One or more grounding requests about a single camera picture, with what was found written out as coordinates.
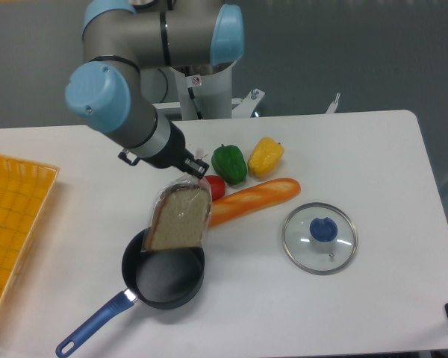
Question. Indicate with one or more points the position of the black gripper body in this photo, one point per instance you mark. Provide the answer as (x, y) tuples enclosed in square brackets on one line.
[(174, 153)]

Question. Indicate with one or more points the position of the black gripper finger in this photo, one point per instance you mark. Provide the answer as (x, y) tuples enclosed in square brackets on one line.
[(195, 174), (198, 165)]

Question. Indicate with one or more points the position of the toast slice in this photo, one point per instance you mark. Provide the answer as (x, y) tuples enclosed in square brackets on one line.
[(180, 217)]

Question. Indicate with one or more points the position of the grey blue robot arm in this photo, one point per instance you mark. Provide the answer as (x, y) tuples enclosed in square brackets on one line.
[(121, 39)]

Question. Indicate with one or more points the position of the red bell pepper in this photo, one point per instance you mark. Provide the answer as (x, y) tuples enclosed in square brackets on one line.
[(217, 185)]

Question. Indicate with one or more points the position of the green bell pepper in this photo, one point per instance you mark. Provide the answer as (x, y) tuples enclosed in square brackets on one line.
[(228, 162)]

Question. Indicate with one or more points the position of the orange baguette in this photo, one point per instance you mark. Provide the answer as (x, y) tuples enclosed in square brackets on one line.
[(253, 199)]

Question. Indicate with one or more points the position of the yellow bell pepper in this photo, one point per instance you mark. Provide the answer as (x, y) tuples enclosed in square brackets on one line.
[(265, 157)]

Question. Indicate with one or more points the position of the glass lid blue knob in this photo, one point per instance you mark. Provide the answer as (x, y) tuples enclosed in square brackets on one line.
[(319, 238)]

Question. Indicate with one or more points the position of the yellow plastic basket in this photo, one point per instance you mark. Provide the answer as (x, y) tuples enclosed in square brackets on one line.
[(25, 186)]

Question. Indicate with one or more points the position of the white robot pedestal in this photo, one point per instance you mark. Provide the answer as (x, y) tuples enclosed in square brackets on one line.
[(190, 92)]

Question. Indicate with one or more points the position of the black pot blue handle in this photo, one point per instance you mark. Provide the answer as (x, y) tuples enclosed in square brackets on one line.
[(164, 280)]

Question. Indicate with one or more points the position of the white right base bracket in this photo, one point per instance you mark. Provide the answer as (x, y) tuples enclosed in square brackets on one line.
[(332, 108)]

